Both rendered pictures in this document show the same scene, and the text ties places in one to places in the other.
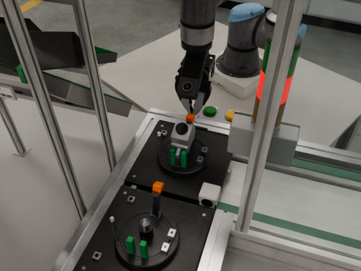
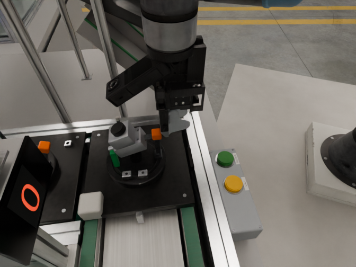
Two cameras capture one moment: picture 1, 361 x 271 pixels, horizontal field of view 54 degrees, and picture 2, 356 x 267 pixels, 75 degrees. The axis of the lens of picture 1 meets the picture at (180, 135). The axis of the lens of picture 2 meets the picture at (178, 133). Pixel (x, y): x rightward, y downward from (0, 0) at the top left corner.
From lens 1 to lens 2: 0.71 m
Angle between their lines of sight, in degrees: 43
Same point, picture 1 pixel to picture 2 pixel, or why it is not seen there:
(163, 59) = (300, 97)
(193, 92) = (108, 94)
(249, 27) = not seen: outside the picture
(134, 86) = (242, 95)
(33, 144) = not seen: hidden behind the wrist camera
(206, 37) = (153, 37)
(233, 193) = (127, 234)
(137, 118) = (203, 115)
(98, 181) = not seen: hidden behind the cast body
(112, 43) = (347, 80)
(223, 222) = (65, 235)
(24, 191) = (94, 92)
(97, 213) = (58, 131)
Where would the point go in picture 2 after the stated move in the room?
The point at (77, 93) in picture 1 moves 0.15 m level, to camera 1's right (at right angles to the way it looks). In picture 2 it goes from (90, 32) to (107, 65)
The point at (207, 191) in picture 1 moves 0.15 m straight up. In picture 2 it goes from (87, 199) to (58, 159)
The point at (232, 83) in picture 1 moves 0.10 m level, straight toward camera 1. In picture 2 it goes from (313, 167) to (280, 176)
